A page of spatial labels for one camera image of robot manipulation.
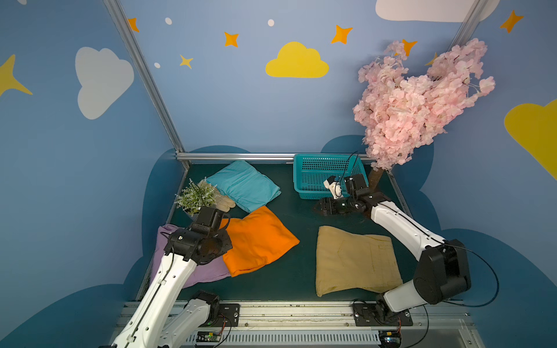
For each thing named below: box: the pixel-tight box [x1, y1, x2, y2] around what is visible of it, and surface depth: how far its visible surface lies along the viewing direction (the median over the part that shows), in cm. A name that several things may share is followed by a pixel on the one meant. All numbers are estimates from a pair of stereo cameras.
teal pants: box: [205, 160, 282, 213], surface depth 110 cm
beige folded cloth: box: [214, 194, 237, 213], surface depth 106 cm
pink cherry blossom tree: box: [352, 37, 497, 189], surface depth 65 cm
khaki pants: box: [315, 226, 403, 298], surface depth 86 cm
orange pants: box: [221, 205, 301, 278], surface depth 91 cm
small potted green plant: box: [174, 176, 219, 220], surface depth 88 cm
